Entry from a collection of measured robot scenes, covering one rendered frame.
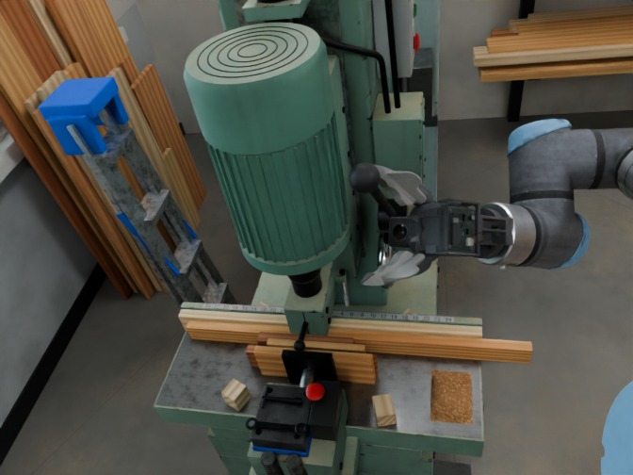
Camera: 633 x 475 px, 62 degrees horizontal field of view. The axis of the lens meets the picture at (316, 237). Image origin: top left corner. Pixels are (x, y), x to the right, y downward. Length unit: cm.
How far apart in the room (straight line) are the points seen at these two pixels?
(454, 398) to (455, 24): 240
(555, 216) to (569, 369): 137
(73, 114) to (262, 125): 103
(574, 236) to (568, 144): 13
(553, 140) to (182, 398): 78
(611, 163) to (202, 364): 80
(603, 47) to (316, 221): 218
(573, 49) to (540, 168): 191
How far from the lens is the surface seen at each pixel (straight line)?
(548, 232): 81
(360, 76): 86
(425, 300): 124
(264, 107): 61
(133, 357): 240
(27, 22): 236
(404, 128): 89
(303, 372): 96
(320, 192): 70
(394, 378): 101
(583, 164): 86
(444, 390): 98
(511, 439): 198
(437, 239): 69
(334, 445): 89
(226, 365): 108
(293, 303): 91
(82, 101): 157
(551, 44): 272
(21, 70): 221
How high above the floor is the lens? 176
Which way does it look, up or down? 43 degrees down
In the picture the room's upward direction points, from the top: 11 degrees counter-clockwise
